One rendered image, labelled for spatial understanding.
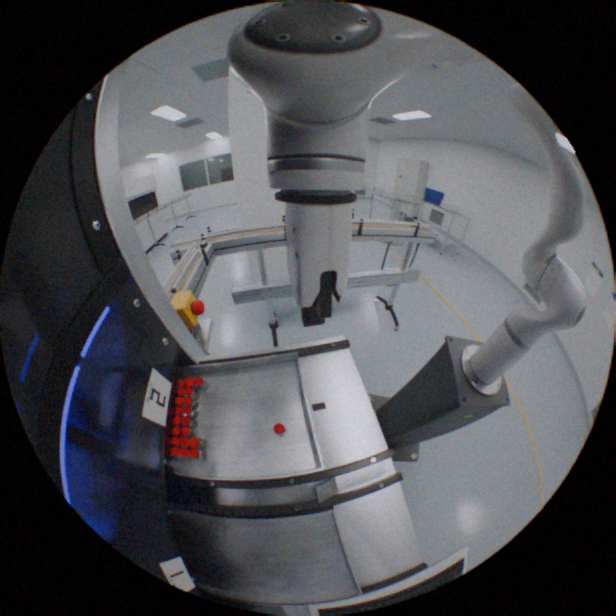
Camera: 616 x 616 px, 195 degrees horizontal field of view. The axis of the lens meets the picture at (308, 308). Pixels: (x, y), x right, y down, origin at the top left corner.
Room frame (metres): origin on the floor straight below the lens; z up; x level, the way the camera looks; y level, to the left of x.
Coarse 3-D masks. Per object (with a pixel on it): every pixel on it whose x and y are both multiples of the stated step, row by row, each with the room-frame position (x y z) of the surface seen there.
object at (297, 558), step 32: (192, 512) -0.15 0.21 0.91; (320, 512) -0.11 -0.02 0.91; (192, 544) -0.26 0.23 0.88; (224, 544) -0.23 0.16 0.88; (256, 544) -0.21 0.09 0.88; (288, 544) -0.19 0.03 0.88; (320, 544) -0.19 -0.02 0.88; (192, 576) -0.40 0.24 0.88; (224, 576) -0.34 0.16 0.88; (256, 576) -0.31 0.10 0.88; (288, 576) -0.29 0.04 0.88; (320, 576) -0.29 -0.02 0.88; (352, 576) -0.30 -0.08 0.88
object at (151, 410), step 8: (152, 376) 0.08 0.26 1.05; (160, 376) 0.09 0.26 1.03; (152, 384) 0.07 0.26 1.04; (160, 384) 0.08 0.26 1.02; (168, 384) 0.09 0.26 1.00; (160, 392) 0.06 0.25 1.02; (168, 392) 0.07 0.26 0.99; (152, 400) 0.04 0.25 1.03; (160, 400) 0.05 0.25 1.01; (168, 400) 0.06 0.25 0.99; (144, 408) 0.02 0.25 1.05; (152, 408) 0.03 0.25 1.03; (160, 408) 0.04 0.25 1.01; (144, 416) 0.01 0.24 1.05; (152, 416) 0.02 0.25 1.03; (160, 416) 0.02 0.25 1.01
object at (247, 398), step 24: (240, 360) 0.20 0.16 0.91; (264, 360) 0.21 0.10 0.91; (288, 360) 0.22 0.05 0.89; (216, 384) 0.15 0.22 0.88; (240, 384) 0.15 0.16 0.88; (264, 384) 0.16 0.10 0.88; (288, 384) 0.16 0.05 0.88; (216, 408) 0.09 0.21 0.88; (240, 408) 0.10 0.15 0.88; (264, 408) 0.10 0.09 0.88; (288, 408) 0.10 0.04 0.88; (216, 432) 0.03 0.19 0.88; (240, 432) 0.04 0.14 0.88; (264, 432) 0.05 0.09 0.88; (288, 432) 0.05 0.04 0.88; (312, 432) 0.05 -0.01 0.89; (168, 456) -0.06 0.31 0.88; (216, 456) -0.02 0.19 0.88; (240, 456) -0.01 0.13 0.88; (264, 456) 0.00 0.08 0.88; (288, 456) 0.00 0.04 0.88; (312, 456) 0.00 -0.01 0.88
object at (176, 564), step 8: (176, 560) -0.24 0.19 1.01; (168, 568) -0.26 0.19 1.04; (176, 568) -0.26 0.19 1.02; (184, 568) -0.27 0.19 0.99; (168, 576) -0.27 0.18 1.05; (176, 576) -0.28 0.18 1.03; (184, 576) -0.29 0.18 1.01; (176, 584) -0.30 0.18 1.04; (184, 584) -0.30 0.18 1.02; (192, 584) -0.31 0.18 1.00
